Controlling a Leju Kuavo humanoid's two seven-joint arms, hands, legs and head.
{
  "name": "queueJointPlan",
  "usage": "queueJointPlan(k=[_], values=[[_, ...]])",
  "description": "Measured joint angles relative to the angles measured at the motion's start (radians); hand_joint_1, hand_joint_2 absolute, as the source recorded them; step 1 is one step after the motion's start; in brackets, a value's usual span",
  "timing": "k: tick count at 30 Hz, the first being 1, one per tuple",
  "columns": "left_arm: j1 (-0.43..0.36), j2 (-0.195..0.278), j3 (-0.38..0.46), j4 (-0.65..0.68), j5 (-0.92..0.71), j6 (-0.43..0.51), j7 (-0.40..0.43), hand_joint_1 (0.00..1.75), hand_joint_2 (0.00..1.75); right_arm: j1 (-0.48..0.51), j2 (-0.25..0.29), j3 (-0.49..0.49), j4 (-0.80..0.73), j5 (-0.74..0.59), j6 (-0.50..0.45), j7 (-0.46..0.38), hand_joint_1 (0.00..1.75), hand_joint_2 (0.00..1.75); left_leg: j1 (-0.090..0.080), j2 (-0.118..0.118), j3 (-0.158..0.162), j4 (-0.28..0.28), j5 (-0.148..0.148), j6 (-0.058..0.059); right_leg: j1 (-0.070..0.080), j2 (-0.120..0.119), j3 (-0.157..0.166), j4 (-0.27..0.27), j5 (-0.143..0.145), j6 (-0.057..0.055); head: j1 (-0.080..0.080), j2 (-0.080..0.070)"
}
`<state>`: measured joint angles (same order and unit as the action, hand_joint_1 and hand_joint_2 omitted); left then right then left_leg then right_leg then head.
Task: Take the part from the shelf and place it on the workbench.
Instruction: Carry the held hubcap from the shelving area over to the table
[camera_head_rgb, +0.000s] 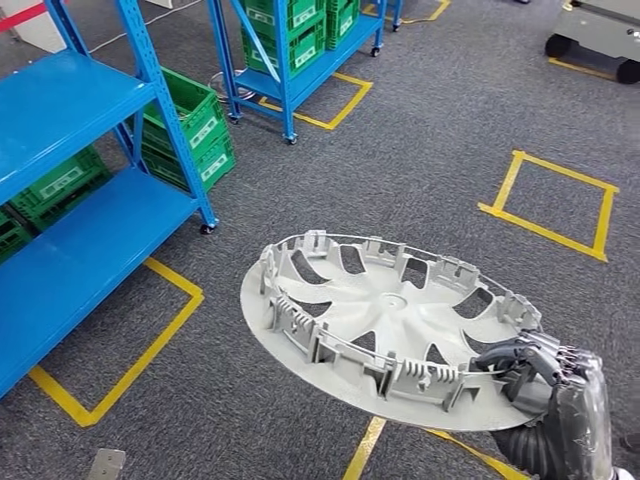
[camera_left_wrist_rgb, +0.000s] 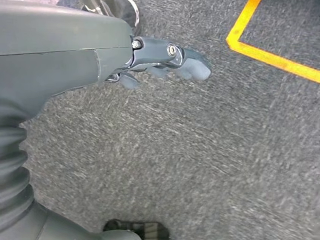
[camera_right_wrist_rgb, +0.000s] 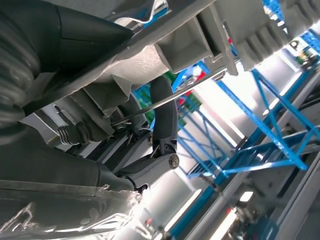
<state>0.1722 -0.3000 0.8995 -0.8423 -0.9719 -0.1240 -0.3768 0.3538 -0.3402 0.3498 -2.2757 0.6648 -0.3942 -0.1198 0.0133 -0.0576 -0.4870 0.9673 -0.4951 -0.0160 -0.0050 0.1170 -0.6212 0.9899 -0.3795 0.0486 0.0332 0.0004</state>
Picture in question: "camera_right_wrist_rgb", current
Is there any blue rack holding crates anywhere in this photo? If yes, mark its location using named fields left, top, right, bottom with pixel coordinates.
left=172, top=59, right=320, bottom=239

